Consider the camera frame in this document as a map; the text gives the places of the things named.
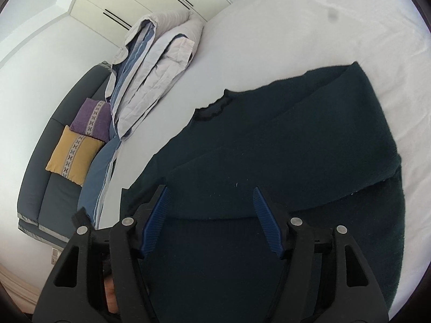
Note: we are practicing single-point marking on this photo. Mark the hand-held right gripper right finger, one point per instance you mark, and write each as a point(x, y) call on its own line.
point(267, 220)

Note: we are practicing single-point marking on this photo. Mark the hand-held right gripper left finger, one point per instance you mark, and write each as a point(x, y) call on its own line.
point(155, 218)

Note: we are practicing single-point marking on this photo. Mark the dark green knit sweater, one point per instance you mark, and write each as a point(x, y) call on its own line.
point(269, 141)

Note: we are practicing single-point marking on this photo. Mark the person's left hand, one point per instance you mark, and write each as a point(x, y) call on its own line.
point(111, 292)

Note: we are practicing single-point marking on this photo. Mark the dark grey sofa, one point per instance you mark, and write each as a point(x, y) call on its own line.
point(50, 202)

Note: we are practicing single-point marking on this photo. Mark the folded white and blue duvet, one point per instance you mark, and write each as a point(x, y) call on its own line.
point(97, 175)

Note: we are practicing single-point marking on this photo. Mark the yellow patterned cushion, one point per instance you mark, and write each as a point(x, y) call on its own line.
point(60, 154)

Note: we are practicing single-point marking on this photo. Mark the purple patterned cushion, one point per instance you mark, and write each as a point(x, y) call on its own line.
point(84, 117)

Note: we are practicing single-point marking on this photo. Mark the light grey folded quilt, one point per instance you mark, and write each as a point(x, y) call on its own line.
point(158, 74)

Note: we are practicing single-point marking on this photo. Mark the white bed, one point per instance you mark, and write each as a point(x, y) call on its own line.
point(286, 33)

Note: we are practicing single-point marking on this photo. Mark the wall socket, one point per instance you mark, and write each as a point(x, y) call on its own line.
point(56, 255)

